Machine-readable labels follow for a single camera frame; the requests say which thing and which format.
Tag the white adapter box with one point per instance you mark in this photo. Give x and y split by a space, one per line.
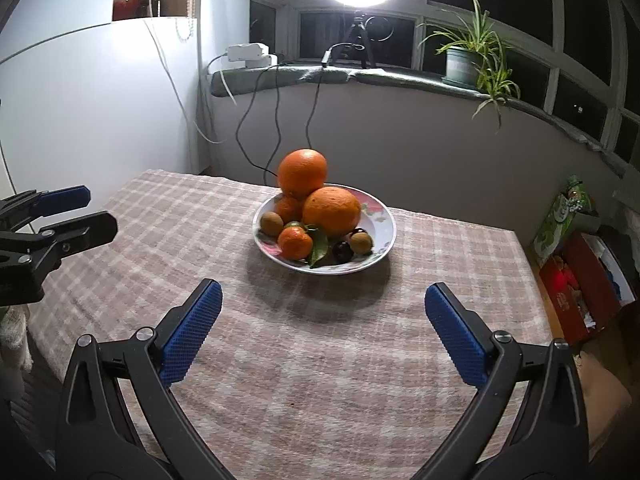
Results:
245 52

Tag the spider plant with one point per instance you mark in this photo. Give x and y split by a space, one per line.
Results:
480 40

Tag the green printed bag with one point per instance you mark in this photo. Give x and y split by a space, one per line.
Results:
555 225

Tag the brown cushion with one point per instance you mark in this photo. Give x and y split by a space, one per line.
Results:
605 390

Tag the red and white vase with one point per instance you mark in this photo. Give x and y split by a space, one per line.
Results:
125 2

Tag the floral white plate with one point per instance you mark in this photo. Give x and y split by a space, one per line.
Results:
380 230

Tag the checked beige blanket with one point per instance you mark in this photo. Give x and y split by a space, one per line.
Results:
310 360

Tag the black tripod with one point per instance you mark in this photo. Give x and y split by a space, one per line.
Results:
361 42

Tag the mandarin with green leaf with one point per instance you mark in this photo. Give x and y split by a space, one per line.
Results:
295 242

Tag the white window frame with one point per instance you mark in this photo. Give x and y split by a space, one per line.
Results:
555 65

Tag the leafless small mandarin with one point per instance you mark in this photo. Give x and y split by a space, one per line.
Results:
287 208

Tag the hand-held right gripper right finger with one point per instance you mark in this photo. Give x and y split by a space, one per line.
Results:
457 332

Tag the white power strip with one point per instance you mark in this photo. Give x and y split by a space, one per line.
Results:
262 61

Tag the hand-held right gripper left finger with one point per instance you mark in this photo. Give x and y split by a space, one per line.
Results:
195 330

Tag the green plant pot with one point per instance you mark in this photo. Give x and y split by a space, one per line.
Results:
460 67

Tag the red cardboard box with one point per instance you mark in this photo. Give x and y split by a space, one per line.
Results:
580 270

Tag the smooth large orange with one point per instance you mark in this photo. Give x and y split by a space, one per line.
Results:
303 172

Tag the bumpy large orange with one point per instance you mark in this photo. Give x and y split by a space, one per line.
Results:
331 211

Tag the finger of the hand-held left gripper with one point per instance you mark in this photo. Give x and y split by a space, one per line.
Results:
62 198
85 230

